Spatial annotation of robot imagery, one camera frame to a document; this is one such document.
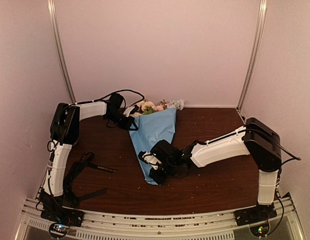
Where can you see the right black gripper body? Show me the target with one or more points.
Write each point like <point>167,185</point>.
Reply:
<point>160,180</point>

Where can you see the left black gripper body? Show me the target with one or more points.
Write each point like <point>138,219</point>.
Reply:
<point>122,123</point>

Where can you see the white rose stem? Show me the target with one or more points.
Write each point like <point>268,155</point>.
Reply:
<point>145,107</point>

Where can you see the blue wrapping paper sheet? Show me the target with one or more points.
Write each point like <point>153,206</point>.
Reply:
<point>153,128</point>

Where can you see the large pink peony stem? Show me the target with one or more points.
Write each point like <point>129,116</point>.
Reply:
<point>161,106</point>

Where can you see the light blue flower stem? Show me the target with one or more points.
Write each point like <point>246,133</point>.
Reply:
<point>176,104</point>

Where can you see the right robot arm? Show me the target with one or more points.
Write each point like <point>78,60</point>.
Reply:
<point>254,138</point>

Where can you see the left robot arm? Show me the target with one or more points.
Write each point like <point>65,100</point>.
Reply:
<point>65,132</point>

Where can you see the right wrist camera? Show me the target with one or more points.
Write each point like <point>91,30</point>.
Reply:
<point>150,159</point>

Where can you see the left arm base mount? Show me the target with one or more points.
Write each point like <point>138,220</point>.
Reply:
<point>62,221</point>

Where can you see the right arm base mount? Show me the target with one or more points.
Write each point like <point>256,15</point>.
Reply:
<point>257,218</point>

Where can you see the aluminium front rail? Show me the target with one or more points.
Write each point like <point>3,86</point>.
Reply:
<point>220,225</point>

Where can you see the left aluminium frame post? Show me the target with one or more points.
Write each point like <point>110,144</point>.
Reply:
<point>59,47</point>

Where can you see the aluminium frame post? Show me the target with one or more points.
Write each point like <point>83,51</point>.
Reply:
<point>258,35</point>
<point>59,47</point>

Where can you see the right aluminium frame post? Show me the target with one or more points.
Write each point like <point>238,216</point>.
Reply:
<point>258,35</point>

